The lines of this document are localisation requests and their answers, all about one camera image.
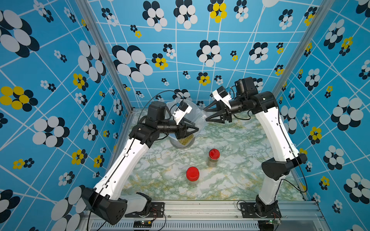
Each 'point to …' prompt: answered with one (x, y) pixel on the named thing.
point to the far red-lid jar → (214, 155)
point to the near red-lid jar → (192, 174)
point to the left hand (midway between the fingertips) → (197, 124)
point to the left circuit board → (142, 224)
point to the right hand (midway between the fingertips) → (208, 114)
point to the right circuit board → (268, 224)
